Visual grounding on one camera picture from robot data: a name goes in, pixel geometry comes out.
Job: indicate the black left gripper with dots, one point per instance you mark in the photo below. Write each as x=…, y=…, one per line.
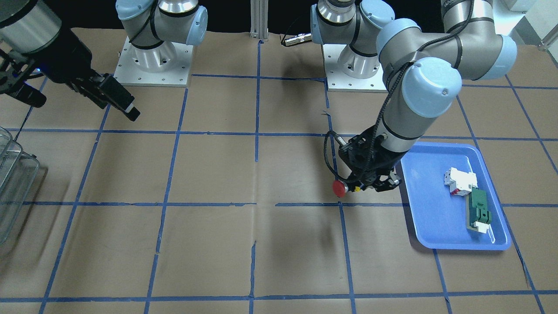
x=385, y=159

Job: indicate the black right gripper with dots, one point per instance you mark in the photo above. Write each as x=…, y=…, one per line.
x=66, y=60

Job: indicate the red emergency stop button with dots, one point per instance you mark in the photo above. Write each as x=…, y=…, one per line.
x=341, y=188

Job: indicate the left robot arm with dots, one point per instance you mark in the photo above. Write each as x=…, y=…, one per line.
x=423, y=74

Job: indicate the blue plastic tray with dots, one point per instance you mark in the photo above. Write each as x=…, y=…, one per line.
x=439, y=218

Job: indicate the white circuit breaker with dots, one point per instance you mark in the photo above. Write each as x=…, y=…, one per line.
x=460, y=182

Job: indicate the green white terminal block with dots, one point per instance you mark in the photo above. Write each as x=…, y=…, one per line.
x=478, y=215

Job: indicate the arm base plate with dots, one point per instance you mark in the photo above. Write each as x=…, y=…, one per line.
x=168, y=65
x=347, y=71

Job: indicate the silver wire mesh shelf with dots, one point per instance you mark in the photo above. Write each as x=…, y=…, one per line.
x=18, y=171

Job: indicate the aluminium frame post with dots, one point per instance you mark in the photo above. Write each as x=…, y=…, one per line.
x=259, y=10

